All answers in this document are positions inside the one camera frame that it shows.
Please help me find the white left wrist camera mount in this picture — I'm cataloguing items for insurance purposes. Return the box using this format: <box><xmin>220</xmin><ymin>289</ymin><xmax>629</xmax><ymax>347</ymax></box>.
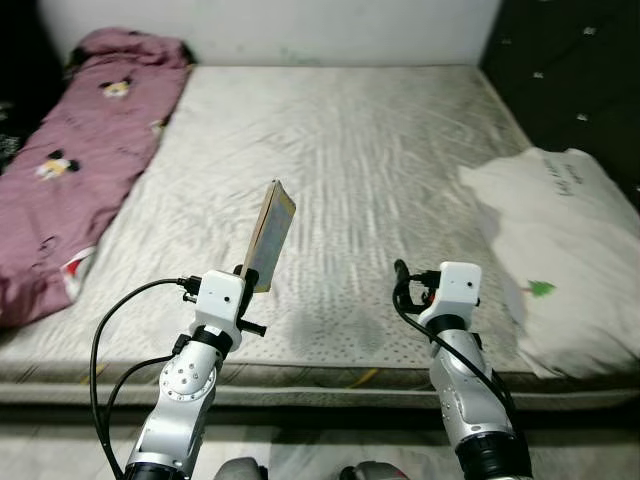
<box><xmin>195</xmin><ymin>270</ymin><xmax>246</xmax><ymax>331</ymax></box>

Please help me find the grey robot leg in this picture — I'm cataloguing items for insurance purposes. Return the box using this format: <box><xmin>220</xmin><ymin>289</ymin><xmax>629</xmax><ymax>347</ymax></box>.
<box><xmin>340</xmin><ymin>460</ymin><xmax>411</xmax><ymax>480</ymax></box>
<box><xmin>215</xmin><ymin>458</ymin><xmax>269</xmax><ymax>480</ymax></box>

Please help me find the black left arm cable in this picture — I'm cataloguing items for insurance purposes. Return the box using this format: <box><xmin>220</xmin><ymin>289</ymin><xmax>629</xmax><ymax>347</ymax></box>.
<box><xmin>90</xmin><ymin>277</ymin><xmax>199</xmax><ymax>471</ymax></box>

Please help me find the grey robot left leg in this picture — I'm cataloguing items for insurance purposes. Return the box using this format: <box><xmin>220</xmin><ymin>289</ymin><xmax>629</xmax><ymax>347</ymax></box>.
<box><xmin>215</xmin><ymin>458</ymin><xmax>269</xmax><ymax>480</ymax></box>

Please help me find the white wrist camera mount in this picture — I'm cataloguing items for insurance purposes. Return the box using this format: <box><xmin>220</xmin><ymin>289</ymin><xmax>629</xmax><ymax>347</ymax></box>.
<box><xmin>438</xmin><ymin>262</ymin><xmax>484</xmax><ymax>321</ymax></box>
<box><xmin>195</xmin><ymin>270</ymin><xmax>246</xmax><ymax>331</ymax></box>

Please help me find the cream white pillow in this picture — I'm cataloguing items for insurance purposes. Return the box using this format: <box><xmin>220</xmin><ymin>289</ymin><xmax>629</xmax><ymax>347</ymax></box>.
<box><xmin>458</xmin><ymin>148</ymin><xmax>640</xmax><ymax>379</ymax></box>

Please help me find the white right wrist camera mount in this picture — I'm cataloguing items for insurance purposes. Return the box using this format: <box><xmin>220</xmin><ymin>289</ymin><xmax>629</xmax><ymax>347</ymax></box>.
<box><xmin>438</xmin><ymin>262</ymin><xmax>484</xmax><ymax>321</ymax></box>

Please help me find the grey robot right leg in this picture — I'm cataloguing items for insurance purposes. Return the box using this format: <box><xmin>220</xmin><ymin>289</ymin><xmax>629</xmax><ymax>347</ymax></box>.
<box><xmin>340</xmin><ymin>460</ymin><xmax>411</xmax><ymax>480</ymax></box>

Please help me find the beige quilted mattress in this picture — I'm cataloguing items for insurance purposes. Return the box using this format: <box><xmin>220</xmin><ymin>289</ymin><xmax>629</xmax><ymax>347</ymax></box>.
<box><xmin>0</xmin><ymin>65</ymin><xmax>640</xmax><ymax>411</ymax></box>

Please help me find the pink cartoon print blanket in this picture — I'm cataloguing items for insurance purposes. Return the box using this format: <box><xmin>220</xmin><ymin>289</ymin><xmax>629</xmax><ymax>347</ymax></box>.
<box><xmin>0</xmin><ymin>27</ymin><xmax>193</xmax><ymax>331</ymax></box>

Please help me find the black tufted headboard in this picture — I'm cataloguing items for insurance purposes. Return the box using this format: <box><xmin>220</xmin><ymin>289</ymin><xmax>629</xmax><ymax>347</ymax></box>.
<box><xmin>480</xmin><ymin>0</ymin><xmax>640</xmax><ymax>206</ymax></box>

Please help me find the colourful children's book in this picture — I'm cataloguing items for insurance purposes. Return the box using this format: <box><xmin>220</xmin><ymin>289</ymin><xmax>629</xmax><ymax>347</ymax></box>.
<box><xmin>240</xmin><ymin>180</ymin><xmax>298</xmax><ymax>294</ymax></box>

